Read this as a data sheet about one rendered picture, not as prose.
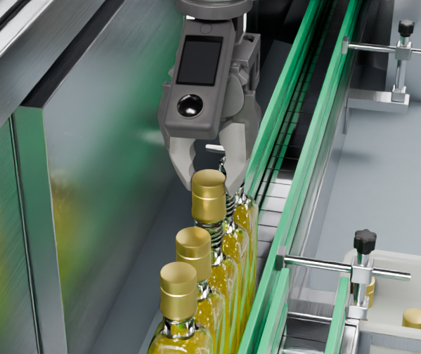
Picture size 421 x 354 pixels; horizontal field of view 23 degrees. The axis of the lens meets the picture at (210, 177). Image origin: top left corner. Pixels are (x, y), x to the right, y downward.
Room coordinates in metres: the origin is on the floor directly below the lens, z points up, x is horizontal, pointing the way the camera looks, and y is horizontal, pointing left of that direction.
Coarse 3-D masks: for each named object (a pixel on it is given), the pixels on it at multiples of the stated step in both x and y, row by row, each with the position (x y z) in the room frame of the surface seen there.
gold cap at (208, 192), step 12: (192, 180) 0.86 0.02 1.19; (204, 180) 0.85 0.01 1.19; (216, 180) 0.85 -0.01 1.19; (192, 192) 0.85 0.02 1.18; (204, 192) 0.84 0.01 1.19; (216, 192) 0.84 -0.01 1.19; (192, 204) 0.86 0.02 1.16; (204, 204) 0.84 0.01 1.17; (216, 204) 0.84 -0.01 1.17; (204, 216) 0.84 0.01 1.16; (216, 216) 0.84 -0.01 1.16
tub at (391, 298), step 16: (352, 256) 1.19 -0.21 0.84; (384, 256) 1.19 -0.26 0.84; (400, 256) 1.19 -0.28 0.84; (416, 256) 1.19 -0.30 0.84; (416, 272) 1.18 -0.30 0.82; (384, 288) 1.19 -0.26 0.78; (400, 288) 1.18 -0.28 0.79; (416, 288) 1.18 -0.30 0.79; (384, 304) 1.16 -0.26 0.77; (400, 304) 1.16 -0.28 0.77; (416, 304) 1.16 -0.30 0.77; (368, 320) 1.13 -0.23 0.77; (384, 320) 1.13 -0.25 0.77; (400, 320) 1.13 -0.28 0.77; (416, 336) 1.02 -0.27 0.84
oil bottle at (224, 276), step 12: (216, 264) 0.85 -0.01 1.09; (228, 264) 0.85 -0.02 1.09; (216, 276) 0.83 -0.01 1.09; (228, 276) 0.84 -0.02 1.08; (228, 288) 0.83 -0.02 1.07; (228, 300) 0.83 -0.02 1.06; (228, 312) 0.83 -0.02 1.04; (228, 324) 0.83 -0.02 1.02; (228, 336) 0.83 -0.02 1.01; (228, 348) 0.83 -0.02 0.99
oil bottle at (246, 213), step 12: (240, 204) 0.96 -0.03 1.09; (252, 204) 0.97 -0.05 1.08; (240, 216) 0.94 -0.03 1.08; (252, 216) 0.95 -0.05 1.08; (252, 228) 0.95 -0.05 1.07; (252, 240) 0.95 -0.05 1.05; (252, 252) 0.95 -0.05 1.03; (252, 264) 0.95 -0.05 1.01; (252, 276) 0.96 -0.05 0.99; (252, 288) 0.96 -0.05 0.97; (252, 300) 0.96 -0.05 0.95
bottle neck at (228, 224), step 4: (228, 196) 0.90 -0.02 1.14; (232, 196) 0.90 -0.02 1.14; (228, 200) 0.90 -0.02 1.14; (232, 200) 0.90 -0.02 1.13; (228, 204) 0.90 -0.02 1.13; (232, 204) 0.91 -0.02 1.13; (228, 208) 0.90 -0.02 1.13; (232, 208) 0.91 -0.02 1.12; (228, 212) 0.90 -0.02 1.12; (232, 212) 0.91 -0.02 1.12; (228, 216) 0.90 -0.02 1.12; (232, 216) 0.91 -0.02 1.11; (224, 220) 0.90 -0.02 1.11; (228, 220) 0.90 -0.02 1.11; (232, 220) 0.91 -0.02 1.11; (224, 224) 0.90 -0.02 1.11; (228, 224) 0.90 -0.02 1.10; (232, 224) 0.91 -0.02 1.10; (224, 228) 0.90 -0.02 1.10; (228, 228) 0.90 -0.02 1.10; (232, 228) 0.91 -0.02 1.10; (224, 232) 0.90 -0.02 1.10
